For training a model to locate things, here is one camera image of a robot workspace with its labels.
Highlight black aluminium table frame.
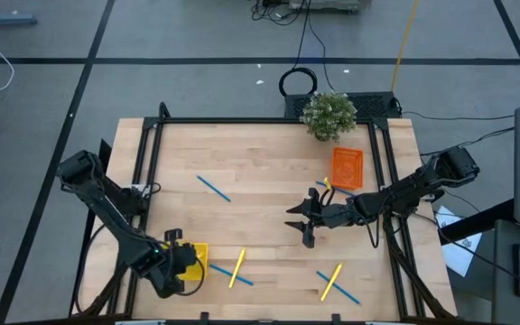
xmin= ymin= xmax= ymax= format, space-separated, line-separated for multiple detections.
xmin=68 ymin=101 xmax=458 ymax=325

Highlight black perforated equipment box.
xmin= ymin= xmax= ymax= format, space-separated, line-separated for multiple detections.
xmin=284 ymin=91 xmax=402 ymax=121

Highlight white paper sheet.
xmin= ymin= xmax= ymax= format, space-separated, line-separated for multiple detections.
xmin=434 ymin=205 xmax=484 ymax=278

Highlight grey equipment case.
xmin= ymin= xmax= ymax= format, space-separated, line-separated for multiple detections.
xmin=289 ymin=0 xmax=373 ymax=14

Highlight hanging yellow cable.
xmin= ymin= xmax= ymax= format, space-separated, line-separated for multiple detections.
xmin=390 ymin=0 xmax=421 ymax=94

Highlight black desk leg bar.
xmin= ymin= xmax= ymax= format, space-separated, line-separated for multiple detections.
xmin=439 ymin=198 xmax=516 ymax=246

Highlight yellow plastic basket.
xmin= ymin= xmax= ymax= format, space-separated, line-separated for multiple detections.
xmin=176 ymin=242 xmax=209 ymax=282

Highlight grey desk with keyboard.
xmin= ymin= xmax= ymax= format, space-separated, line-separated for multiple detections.
xmin=491 ymin=219 xmax=520 ymax=325

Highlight hanging black cables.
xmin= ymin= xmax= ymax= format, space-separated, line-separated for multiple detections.
xmin=292 ymin=0 xmax=336 ymax=94

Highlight blue pencil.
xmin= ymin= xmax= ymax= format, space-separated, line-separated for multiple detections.
xmin=316 ymin=270 xmax=362 ymax=306
xmin=196 ymin=174 xmax=232 ymax=203
xmin=315 ymin=180 xmax=356 ymax=198
xmin=209 ymin=264 xmax=255 ymax=287

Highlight black cable tangle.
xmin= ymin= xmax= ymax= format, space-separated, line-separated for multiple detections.
xmin=250 ymin=0 xmax=298 ymax=27

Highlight orange plastic basket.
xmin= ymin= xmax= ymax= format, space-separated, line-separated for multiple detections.
xmin=330 ymin=146 xmax=365 ymax=190

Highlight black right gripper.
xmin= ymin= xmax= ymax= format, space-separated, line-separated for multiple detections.
xmin=284 ymin=188 xmax=365 ymax=249

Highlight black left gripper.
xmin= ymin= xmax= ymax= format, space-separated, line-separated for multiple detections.
xmin=156 ymin=227 xmax=200 ymax=299

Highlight grey table foot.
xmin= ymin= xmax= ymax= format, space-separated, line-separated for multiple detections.
xmin=0 ymin=0 xmax=39 ymax=27

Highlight potted green plant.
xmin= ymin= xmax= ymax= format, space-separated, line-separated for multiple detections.
xmin=299 ymin=89 xmax=358 ymax=143

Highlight black floor cable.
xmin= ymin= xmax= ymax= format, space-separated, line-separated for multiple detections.
xmin=402 ymin=110 xmax=516 ymax=123

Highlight coiled black cable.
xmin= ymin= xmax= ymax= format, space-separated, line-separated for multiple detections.
xmin=278 ymin=67 xmax=319 ymax=98

